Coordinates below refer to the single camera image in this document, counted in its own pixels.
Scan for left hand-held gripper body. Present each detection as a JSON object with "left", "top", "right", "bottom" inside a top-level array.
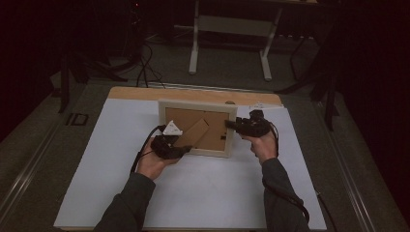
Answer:
[{"left": 150, "top": 120, "right": 184, "bottom": 160}]

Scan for white metal desk frame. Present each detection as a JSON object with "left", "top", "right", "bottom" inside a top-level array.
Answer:
[{"left": 173, "top": 0, "right": 284, "bottom": 82}]

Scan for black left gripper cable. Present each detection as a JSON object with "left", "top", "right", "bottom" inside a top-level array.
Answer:
[{"left": 130, "top": 124, "right": 166, "bottom": 176}]

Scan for black floor box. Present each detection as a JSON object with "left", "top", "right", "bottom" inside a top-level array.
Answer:
[{"left": 65, "top": 112, "right": 90, "bottom": 127}]

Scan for person's left hand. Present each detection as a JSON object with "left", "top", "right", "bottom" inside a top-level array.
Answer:
[{"left": 136, "top": 138, "right": 182, "bottom": 181}]

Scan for person's right hand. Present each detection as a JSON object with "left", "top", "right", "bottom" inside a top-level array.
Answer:
[{"left": 241, "top": 130, "right": 279, "bottom": 165}]

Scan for black floor cables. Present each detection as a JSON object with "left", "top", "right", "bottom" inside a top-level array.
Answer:
[{"left": 135, "top": 42, "right": 166, "bottom": 89}]

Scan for wooden picture frame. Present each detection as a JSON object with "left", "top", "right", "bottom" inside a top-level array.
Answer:
[{"left": 158, "top": 99, "right": 239, "bottom": 159}]

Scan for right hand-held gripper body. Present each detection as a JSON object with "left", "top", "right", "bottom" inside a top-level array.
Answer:
[{"left": 237, "top": 101, "right": 285, "bottom": 138}]

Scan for black metal stand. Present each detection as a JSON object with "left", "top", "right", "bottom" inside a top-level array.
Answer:
[
  {"left": 275, "top": 32, "right": 340, "bottom": 132},
  {"left": 57, "top": 47, "right": 130, "bottom": 114}
]

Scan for metal floor rail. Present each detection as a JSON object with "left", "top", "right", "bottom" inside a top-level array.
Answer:
[
  {"left": 312, "top": 101, "right": 377, "bottom": 232},
  {"left": 0, "top": 117, "right": 64, "bottom": 216}
]

